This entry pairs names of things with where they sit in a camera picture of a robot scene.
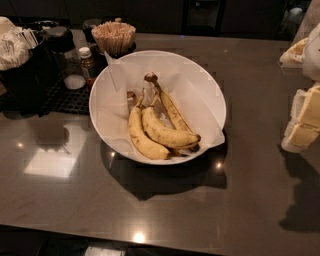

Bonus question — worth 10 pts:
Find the bundle of wooden stirrers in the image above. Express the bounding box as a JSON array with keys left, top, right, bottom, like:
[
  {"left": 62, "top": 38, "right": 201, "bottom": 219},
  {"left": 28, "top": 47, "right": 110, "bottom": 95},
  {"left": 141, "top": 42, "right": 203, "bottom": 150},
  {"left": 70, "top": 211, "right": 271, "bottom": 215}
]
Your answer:
[{"left": 91, "top": 21, "right": 136, "bottom": 56}]

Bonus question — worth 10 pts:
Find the glass sugar shaker black lid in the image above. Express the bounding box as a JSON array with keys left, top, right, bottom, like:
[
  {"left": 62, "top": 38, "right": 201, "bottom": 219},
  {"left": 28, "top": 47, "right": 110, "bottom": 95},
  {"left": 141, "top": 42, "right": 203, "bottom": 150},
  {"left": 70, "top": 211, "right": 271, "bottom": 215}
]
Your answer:
[{"left": 46, "top": 26, "right": 86, "bottom": 90}]

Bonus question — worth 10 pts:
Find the small brown sauce bottle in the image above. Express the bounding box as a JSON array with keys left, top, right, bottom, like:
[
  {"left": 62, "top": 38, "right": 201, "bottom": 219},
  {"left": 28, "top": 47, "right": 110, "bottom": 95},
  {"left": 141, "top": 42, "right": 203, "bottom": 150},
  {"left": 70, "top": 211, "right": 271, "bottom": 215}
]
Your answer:
[{"left": 79, "top": 47, "right": 98, "bottom": 90}]

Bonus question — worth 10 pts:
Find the black condiment caddy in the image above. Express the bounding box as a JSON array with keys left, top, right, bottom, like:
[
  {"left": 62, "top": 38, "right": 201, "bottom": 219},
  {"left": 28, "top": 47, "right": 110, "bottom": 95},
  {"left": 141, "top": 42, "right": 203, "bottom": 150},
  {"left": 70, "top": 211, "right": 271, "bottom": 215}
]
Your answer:
[{"left": 0, "top": 29, "right": 59, "bottom": 114}]

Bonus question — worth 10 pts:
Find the white round bowl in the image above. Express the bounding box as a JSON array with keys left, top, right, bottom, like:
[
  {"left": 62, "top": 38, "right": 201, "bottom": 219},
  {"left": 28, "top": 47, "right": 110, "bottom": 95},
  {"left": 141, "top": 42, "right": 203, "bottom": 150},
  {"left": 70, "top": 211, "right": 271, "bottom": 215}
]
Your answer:
[{"left": 88, "top": 50, "right": 228, "bottom": 166}]

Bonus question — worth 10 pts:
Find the black rubber grid mat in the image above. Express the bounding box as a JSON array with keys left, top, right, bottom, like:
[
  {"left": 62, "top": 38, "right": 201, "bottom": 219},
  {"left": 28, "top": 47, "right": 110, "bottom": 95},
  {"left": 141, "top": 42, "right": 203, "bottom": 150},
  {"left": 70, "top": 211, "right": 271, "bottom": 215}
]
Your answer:
[{"left": 0, "top": 81, "right": 89, "bottom": 116}]

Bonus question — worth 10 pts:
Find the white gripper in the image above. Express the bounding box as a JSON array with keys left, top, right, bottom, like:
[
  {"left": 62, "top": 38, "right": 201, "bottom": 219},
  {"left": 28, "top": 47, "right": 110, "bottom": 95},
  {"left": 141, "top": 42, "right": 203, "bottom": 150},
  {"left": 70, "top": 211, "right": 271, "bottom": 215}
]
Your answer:
[{"left": 279, "top": 23, "right": 320, "bottom": 153}]

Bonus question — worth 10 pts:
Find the dark jar behind stirrers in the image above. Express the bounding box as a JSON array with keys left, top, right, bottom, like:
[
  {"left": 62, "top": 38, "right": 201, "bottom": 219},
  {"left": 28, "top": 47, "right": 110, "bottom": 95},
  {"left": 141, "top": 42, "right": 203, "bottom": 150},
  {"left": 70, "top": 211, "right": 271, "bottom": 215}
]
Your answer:
[{"left": 82, "top": 19, "right": 102, "bottom": 43}]

